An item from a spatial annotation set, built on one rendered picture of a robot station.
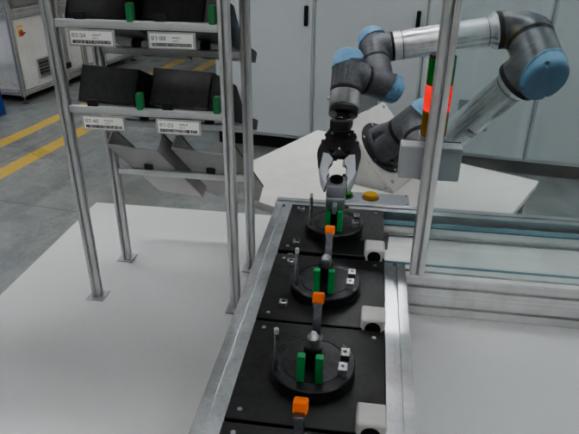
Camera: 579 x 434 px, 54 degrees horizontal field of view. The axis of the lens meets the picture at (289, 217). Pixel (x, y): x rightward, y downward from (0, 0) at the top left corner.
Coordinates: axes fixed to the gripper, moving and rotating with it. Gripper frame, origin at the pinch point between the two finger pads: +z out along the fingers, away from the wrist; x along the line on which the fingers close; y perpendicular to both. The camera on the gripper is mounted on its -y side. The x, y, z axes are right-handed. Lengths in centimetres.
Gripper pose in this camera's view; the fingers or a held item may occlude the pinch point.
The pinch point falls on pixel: (336, 186)
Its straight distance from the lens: 131.8
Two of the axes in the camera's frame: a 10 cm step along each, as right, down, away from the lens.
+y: 1.1, 2.2, 9.7
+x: -9.9, -0.8, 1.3
